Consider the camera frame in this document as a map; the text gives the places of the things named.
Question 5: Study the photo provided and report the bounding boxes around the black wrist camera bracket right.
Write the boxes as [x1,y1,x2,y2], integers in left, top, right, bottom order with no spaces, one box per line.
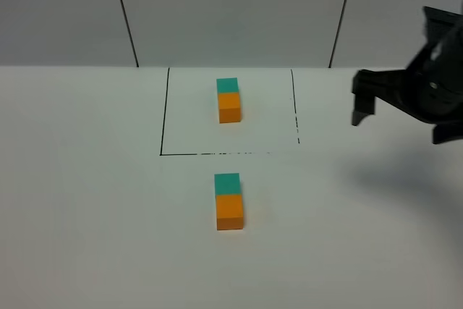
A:
[422,7,462,49]

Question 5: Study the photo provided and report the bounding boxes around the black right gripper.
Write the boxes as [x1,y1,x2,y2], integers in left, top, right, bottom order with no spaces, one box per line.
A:
[351,26,463,144]

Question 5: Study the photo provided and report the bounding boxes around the orange template block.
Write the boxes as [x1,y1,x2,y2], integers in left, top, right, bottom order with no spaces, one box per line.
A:
[218,92,242,124]

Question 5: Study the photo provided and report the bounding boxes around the teal template block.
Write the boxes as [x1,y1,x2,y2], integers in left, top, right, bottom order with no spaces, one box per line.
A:
[216,77,239,94]

